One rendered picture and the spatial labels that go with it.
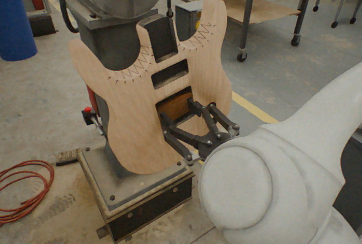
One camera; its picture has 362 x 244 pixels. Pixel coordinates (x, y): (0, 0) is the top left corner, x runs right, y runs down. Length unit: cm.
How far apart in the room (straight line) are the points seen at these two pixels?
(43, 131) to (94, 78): 185
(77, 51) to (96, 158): 111
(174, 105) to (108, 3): 35
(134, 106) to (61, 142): 164
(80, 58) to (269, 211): 37
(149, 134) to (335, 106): 42
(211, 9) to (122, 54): 52
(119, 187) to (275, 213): 117
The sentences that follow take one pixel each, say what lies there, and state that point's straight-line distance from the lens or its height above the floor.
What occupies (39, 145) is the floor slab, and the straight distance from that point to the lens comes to 221.
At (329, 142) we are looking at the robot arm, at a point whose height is 119.
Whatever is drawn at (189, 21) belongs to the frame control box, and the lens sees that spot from 92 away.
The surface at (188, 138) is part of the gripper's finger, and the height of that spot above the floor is 100.
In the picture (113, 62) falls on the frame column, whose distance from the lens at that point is 102.
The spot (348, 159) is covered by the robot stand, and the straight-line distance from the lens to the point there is 125.
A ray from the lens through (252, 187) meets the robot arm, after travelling 23.
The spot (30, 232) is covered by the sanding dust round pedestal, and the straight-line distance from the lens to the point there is 175.
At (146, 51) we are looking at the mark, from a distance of 53.
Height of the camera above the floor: 138
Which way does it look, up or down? 37 degrees down
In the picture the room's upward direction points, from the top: straight up
